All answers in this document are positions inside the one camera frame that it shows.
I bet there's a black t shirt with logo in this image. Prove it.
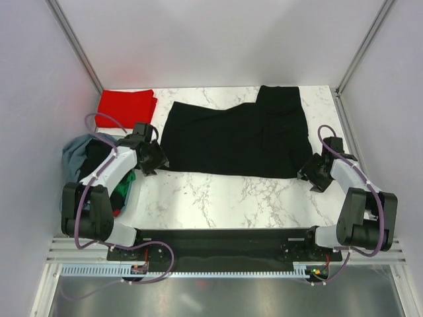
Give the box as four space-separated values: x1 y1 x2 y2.
161 86 313 179

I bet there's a blue plastic laundry basket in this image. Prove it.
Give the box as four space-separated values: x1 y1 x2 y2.
58 133 141 219

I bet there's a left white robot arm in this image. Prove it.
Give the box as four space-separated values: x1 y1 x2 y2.
61 135 168 260

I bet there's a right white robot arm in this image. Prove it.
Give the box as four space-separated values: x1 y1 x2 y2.
298 151 398 260

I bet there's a green garment in basket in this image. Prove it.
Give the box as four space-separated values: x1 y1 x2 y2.
112 170 136 198

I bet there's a folded red t shirt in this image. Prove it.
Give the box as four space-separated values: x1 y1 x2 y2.
97 89 157 129

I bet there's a black t shirt in basket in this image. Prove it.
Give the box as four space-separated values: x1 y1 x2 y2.
78 139 128 211

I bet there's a grey blue t shirt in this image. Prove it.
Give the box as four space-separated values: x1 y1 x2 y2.
59 132 120 212

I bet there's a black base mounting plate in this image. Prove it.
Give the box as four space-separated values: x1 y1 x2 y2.
107 229 342 272

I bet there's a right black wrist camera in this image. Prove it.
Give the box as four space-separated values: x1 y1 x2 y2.
322 137 357 161

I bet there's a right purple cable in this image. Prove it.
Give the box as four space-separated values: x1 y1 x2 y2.
307 123 388 287

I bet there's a purple cable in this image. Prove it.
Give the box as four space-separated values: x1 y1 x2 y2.
60 112 176 300
307 123 388 287

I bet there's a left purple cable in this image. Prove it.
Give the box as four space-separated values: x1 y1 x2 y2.
60 112 176 300

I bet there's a right aluminium frame post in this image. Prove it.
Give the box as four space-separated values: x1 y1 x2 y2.
335 0 397 96

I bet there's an aluminium frame post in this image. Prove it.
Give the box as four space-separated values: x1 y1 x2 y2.
335 0 397 96
45 0 104 94

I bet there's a white slotted cable duct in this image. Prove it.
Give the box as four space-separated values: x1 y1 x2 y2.
60 263 327 279

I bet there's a left aluminium frame post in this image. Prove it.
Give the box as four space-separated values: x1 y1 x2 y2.
45 0 104 94

